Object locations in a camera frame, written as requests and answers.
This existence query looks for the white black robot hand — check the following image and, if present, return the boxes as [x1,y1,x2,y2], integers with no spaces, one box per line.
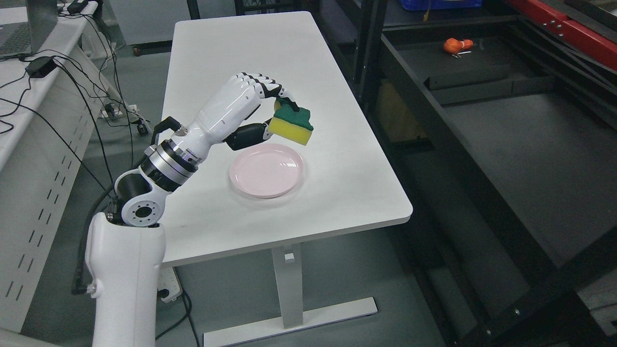
[171,72,299,164]

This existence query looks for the green yellow sponge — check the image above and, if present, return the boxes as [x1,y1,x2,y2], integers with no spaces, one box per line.
[268,98,314,146]

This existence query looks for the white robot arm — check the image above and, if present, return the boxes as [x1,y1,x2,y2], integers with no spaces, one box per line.
[71,117,192,347]

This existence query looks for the orange object on shelf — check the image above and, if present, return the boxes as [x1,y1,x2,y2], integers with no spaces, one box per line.
[443,38,474,54]

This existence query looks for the dark metal shelf rack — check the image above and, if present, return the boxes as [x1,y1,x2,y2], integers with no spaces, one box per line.
[310,0,616,347]

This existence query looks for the pink round plate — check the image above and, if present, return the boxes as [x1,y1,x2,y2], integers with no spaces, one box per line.
[229,143,304,199]

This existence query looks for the white power strip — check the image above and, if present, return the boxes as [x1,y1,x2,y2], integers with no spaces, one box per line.
[100,103,139,121]

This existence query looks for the white main table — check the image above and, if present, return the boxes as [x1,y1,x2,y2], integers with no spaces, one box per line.
[161,11,414,347]

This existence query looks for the white side desk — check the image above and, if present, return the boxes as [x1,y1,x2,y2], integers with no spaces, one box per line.
[0,2,101,347]

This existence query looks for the black power adapter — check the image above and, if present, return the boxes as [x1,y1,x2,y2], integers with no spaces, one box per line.
[25,56,57,79]

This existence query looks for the blue plastic crate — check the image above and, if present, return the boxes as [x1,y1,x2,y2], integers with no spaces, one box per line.
[399,0,483,11]

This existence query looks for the grey laptop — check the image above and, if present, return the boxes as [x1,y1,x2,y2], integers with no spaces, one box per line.
[0,0,58,59]

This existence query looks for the red metal beam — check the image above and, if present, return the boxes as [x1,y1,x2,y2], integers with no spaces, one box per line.
[506,0,617,69]

